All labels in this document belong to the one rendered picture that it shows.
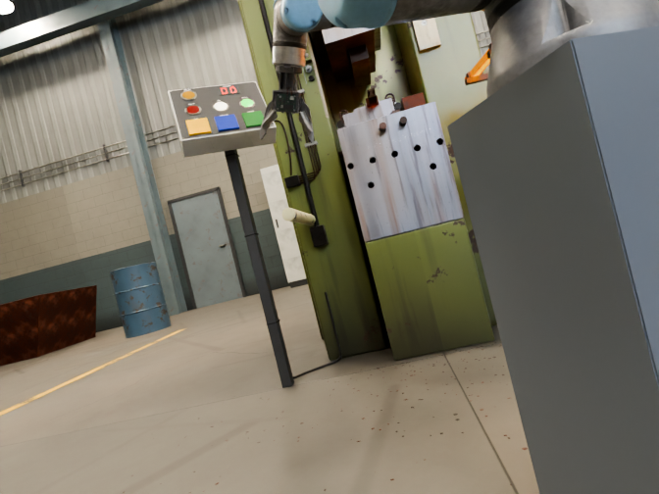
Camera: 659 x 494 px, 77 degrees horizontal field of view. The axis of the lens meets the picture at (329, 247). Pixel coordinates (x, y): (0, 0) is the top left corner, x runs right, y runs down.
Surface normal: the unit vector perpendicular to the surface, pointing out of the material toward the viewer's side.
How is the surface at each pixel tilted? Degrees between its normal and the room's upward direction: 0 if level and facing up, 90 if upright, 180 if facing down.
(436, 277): 90
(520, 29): 70
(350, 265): 90
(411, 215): 90
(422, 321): 90
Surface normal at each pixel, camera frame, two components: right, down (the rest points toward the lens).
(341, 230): -0.12, 0.02
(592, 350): -0.95, 0.23
